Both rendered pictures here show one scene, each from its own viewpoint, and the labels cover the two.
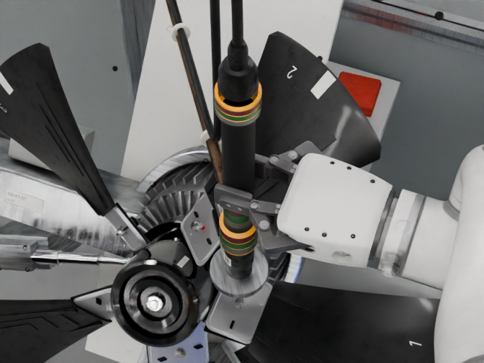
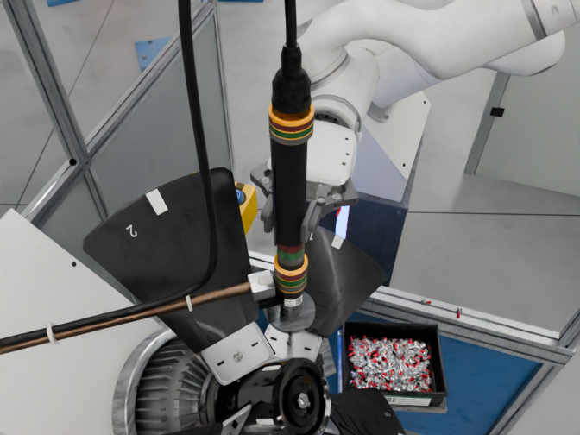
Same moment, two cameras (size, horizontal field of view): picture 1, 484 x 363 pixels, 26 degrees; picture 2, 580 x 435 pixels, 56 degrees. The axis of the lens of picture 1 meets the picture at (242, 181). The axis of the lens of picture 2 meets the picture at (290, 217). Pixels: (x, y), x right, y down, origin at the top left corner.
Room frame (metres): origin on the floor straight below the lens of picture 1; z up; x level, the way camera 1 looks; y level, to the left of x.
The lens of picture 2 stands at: (0.59, 0.42, 1.97)
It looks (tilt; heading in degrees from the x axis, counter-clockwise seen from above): 49 degrees down; 268
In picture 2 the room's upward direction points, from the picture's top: straight up
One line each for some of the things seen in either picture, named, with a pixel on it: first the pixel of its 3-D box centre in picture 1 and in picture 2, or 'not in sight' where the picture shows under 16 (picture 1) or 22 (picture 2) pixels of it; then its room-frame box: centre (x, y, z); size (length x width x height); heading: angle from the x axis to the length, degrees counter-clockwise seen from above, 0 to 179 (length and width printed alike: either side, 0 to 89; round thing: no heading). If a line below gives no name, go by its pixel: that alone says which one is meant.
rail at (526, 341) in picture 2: not in sight; (375, 300); (0.35, -0.30, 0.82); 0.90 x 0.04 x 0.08; 159
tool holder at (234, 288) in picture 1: (236, 245); (284, 296); (0.58, 0.01, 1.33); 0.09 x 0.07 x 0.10; 14
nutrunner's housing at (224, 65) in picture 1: (238, 184); (291, 220); (0.57, 0.00, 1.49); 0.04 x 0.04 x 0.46
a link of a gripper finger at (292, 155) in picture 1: (264, 158); (266, 202); (0.60, -0.02, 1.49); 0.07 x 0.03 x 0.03; 70
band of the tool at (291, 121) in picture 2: (238, 100); (291, 121); (0.57, 0.00, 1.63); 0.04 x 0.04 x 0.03
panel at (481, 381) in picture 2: not in sight; (360, 368); (0.35, -0.30, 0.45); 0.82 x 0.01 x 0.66; 159
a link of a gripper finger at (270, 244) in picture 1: (294, 230); (335, 182); (0.51, -0.05, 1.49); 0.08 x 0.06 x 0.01; 129
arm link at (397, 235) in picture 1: (397, 232); (330, 128); (0.51, -0.16, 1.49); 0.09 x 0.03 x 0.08; 160
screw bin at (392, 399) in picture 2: not in sight; (390, 362); (0.34, -0.12, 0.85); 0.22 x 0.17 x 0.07; 175
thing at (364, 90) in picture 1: (356, 92); not in sight; (1.14, -0.21, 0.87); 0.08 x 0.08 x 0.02; 72
